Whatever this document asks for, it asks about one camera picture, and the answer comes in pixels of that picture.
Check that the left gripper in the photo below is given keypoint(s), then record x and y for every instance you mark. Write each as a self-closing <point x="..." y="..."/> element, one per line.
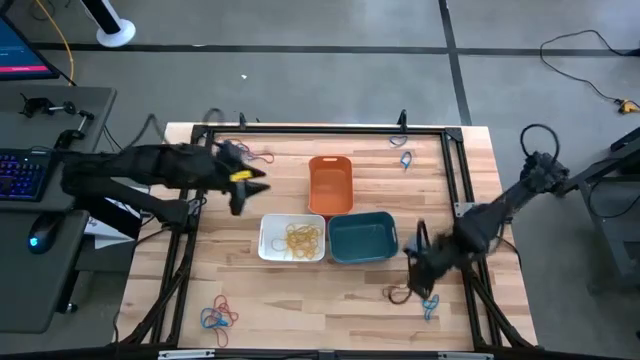
<point x="220" y="167"/>

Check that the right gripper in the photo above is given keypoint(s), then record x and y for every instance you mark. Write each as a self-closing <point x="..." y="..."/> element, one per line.
<point x="435" y="252"/>

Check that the long red rubber band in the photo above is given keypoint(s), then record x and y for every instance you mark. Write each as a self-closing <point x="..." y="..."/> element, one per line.
<point x="392" y="300"/>

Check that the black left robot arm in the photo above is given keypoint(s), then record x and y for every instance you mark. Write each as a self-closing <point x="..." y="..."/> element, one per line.
<point x="150" y="165"/>

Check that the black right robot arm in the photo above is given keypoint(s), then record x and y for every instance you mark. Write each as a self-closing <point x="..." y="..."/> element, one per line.
<point x="480" y="225"/>

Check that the rubber bands top left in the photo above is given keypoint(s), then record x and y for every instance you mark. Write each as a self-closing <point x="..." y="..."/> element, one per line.
<point x="247" y="148"/>

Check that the yellow rubber band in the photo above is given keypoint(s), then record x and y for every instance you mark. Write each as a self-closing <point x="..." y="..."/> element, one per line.
<point x="305" y="250"/>
<point x="274" y="245"/>

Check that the pile of yellow rubber bands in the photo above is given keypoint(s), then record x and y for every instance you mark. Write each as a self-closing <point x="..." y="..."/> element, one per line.
<point x="302" y="235"/>

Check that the white plastic basket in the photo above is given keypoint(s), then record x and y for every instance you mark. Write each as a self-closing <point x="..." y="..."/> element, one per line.
<point x="267" y="225"/>

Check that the teal plastic basket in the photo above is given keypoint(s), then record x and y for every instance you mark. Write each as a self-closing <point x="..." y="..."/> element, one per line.
<point x="362" y="240"/>

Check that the orange plastic basket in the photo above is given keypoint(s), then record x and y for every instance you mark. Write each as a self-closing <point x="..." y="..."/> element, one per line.
<point x="330" y="185"/>

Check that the white paper sheet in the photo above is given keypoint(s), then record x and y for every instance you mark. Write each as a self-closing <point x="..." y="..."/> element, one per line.
<point x="107" y="237"/>

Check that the black desk clamp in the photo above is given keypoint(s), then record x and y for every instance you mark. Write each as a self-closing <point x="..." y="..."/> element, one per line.
<point x="37" y="106"/>
<point x="70" y="135"/>

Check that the white round floor stand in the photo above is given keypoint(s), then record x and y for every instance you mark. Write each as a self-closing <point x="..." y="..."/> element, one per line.
<point x="116" y="32"/>

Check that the black computer mouse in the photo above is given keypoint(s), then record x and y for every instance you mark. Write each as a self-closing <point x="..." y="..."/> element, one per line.
<point x="45" y="235"/>

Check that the backlit computer keyboard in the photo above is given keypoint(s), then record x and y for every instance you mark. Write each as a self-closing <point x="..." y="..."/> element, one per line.
<point x="20" y="175"/>

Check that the dark grey desk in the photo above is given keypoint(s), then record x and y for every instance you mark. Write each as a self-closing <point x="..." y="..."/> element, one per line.
<point x="30" y="290"/>

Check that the lit computer monitor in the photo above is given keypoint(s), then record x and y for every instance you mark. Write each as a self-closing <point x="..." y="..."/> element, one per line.
<point x="20" y="50"/>

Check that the yellow power plug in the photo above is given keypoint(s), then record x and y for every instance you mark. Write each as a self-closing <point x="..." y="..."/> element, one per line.
<point x="626" y="105"/>

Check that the black frame clamp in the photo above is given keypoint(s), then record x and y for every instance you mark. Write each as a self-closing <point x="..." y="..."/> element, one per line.
<point x="402" y="119"/>
<point x="242" y="121"/>

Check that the silver bracket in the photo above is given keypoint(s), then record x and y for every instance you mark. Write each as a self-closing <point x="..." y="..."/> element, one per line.
<point x="185" y="354"/>
<point x="465" y="356"/>

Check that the black metal table frame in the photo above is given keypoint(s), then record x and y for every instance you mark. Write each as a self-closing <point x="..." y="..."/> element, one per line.
<point x="325" y="130"/>

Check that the black side table frame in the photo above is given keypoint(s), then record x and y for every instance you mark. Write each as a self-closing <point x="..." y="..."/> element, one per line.
<point x="600" y="235"/>

